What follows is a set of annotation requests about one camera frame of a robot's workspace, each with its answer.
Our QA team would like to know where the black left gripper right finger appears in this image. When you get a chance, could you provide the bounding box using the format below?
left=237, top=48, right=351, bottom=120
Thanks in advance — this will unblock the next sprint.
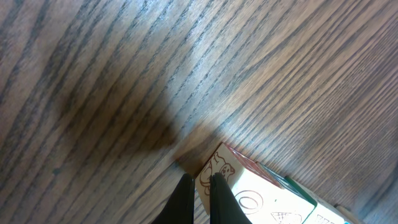
left=210, top=172, right=251, bottom=224

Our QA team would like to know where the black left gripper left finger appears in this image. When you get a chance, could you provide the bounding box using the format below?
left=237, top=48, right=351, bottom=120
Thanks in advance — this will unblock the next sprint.
left=152, top=174, right=195, bottom=224

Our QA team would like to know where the white block green side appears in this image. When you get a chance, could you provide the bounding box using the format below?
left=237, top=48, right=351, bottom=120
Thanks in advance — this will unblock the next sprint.
left=195, top=143, right=315, bottom=223

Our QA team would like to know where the white block red side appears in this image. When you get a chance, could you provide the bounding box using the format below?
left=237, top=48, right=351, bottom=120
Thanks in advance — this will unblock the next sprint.
left=256, top=162, right=351, bottom=224

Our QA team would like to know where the white letter W block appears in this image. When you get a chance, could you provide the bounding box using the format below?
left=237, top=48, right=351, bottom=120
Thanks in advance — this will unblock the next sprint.
left=335, top=205, right=364, bottom=224

